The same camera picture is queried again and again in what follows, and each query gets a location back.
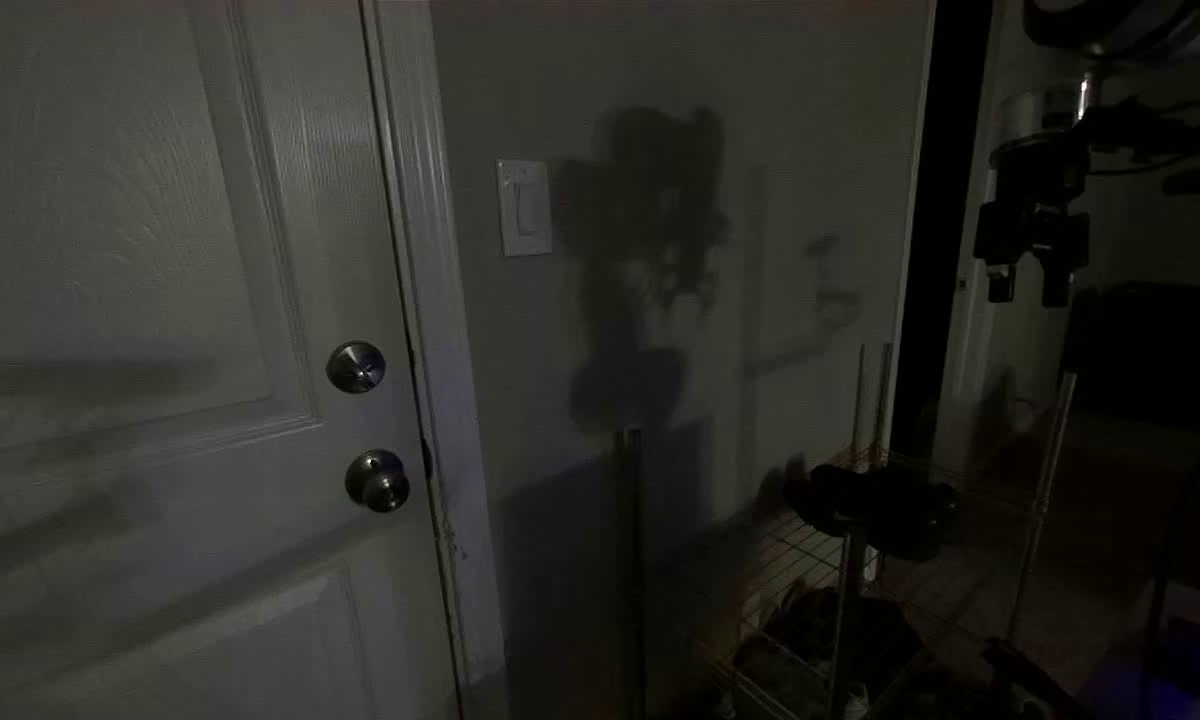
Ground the blue lit box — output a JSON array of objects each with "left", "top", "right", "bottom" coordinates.
[{"left": 1090, "top": 615, "right": 1200, "bottom": 720}]

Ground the round metal door knob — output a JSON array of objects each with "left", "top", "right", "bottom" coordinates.
[{"left": 340, "top": 446, "right": 416, "bottom": 516}]

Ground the dark bundle on lower shelf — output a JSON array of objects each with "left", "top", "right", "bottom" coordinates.
[{"left": 742, "top": 580, "right": 928, "bottom": 716}]

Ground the white door frame trim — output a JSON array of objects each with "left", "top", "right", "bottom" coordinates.
[{"left": 356, "top": 0, "right": 511, "bottom": 720}]

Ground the black round object on shelf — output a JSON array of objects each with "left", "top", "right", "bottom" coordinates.
[{"left": 780, "top": 454, "right": 960, "bottom": 569}]

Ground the metal wire shelf rack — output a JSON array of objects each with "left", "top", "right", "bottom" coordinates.
[{"left": 720, "top": 337, "right": 1086, "bottom": 720}]

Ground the white panel door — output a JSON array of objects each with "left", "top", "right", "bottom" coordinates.
[{"left": 0, "top": 0, "right": 465, "bottom": 720}]

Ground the dark low cabinet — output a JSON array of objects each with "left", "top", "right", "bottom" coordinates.
[{"left": 1060, "top": 275, "right": 1200, "bottom": 441}]

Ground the white rocker light switch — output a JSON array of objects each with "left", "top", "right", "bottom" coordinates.
[{"left": 496, "top": 157, "right": 557, "bottom": 259}]

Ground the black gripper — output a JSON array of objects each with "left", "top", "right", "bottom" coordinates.
[{"left": 972, "top": 167, "right": 1098, "bottom": 311}]

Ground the round metal deadbolt knob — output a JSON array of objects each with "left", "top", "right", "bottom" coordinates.
[{"left": 323, "top": 337, "right": 394, "bottom": 394}]

